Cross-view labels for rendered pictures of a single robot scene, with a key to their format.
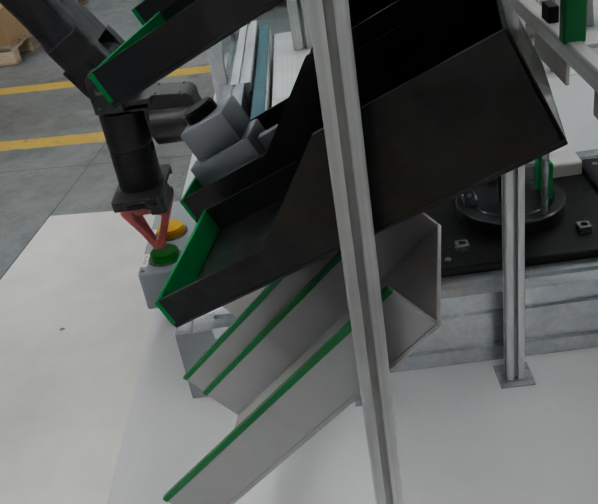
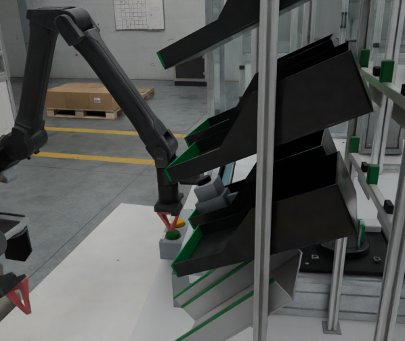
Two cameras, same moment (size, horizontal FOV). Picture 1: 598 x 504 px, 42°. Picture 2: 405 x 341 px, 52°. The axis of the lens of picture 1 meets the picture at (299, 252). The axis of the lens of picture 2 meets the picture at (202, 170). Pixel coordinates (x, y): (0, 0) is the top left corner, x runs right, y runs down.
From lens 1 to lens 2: 0.12 m
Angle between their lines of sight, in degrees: 10
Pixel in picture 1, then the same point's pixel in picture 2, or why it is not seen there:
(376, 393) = (260, 325)
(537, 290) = (348, 287)
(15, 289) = (99, 236)
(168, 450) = (158, 330)
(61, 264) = (122, 228)
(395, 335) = (272, 300)
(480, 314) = (318, 293)
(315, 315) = (238, 281)
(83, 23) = (158, 127)
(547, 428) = not seen: outside the picture
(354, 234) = (261, 254)
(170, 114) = not seen: hidden behind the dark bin
